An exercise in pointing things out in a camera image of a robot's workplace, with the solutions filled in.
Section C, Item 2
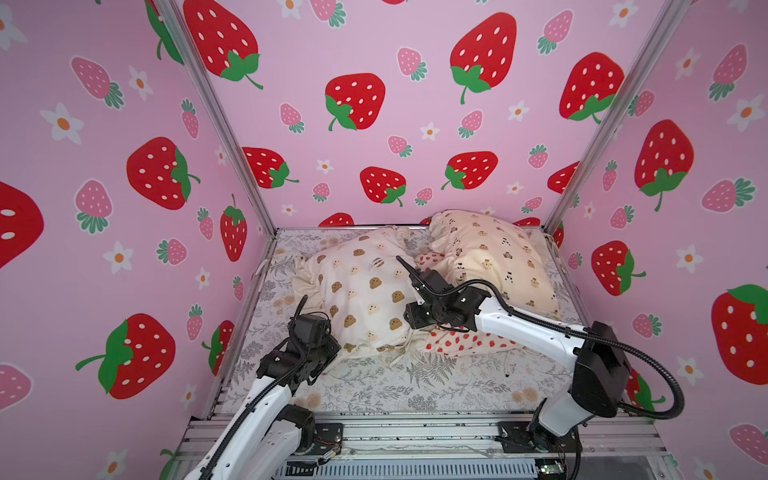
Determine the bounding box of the white strawberry-print pillowcase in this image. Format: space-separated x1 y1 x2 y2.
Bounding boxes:
410 251 523 358

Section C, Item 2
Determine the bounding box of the cream cookie-print pillow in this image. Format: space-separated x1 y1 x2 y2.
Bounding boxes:
292 227 416 357

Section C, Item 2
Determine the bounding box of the cream bear-print pillow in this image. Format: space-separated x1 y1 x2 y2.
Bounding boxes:
430 210 561 319

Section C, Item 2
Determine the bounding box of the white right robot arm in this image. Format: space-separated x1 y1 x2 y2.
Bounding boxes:
405 269 630 451

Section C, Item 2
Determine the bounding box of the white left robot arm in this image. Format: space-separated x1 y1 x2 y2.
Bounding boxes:
186 298 343 479

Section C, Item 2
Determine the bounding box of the leaf-print table cloth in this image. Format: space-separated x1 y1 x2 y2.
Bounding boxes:
214 229 570 415

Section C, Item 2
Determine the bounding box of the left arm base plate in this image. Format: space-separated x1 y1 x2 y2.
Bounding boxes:
296 423 344 457

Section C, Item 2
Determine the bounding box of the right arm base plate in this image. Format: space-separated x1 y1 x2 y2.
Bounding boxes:
495 421 583 455

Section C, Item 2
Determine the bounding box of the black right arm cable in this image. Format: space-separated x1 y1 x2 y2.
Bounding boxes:
449 278 686 421

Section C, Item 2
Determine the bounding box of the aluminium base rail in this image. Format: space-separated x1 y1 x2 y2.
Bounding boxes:
170 412 667 480

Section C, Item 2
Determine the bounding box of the aluminium frame post left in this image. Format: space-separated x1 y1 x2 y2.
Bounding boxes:
157 0 277 239

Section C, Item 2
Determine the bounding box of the aluminium frame post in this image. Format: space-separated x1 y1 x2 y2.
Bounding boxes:
157 0 277 239
543 0 690 236

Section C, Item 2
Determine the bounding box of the aluminium frame post right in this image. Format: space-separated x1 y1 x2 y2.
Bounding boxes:
543 0 690 236

